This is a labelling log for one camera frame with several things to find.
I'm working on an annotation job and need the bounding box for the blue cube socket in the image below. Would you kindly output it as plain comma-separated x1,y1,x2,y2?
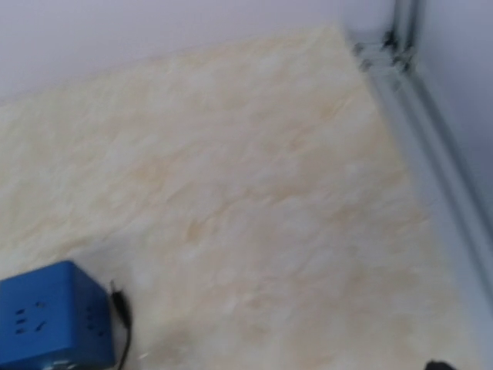
1,261,116,369

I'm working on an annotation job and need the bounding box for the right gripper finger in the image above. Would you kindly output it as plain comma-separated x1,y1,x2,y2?
424,360,454,370

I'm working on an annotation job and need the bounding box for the right aluminium frame post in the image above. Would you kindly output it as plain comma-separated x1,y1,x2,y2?
383,0,425,72

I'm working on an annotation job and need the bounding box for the black plug adapter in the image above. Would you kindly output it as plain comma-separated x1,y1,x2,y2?
110,281,133,370

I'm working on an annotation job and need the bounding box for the right side aluminium rail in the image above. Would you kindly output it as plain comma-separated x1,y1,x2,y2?
347,32,492,315

